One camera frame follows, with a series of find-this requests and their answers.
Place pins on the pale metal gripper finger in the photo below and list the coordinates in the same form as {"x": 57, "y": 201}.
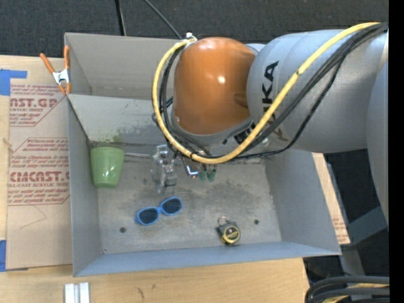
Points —
{"x": 170, "y": 178}
{"x": 159, "y": 163}

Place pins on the grey metal bin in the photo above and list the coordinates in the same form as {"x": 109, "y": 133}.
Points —
{"x": 195, "y": 207}

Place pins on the blue sunglasses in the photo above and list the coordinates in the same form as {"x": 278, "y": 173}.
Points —
{"x": 148, "y": 216}

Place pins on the green plastic cup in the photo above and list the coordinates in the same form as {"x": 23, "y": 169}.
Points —
{"x": 106, "y": 166}

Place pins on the black and yellow padlock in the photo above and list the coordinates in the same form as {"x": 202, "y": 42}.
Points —
{"x": 230, "y": 234}

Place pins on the brown cardboard board, red print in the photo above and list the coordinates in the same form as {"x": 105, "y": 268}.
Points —
{"x": 38, "y": 226}

